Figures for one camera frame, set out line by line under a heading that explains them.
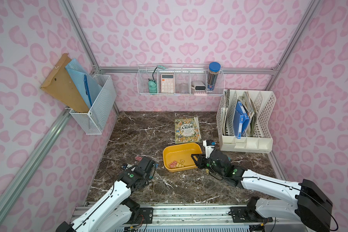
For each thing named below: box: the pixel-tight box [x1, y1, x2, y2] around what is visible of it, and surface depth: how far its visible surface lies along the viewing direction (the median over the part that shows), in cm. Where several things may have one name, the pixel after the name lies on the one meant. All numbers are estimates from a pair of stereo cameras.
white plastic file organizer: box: [216, 89, 277, 155], surface depth 97 cm
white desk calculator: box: [160, 73, 175, 94], surface depth 97 cm
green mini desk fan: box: [147, 65, 167, 95], surface depth 93 cm
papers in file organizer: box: [220, 90, 258, 137], surface depth 94 cm
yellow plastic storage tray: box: [162, 142, 203, 173], surface depth 96 cm
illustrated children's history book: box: [174, 116, 202, 145], surface depth 109 cm
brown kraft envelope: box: [40, 53, 89, 114], surface depth 69 cm
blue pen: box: [83, 73, 93, 107], surface depth 68 cm
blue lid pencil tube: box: [207, 61, 222, 93], surface depth 87 cm
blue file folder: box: [232, 101, 250, 140], surface depth 90 cm
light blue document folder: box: [64, 58, 102, 109], surface depth 71 cm
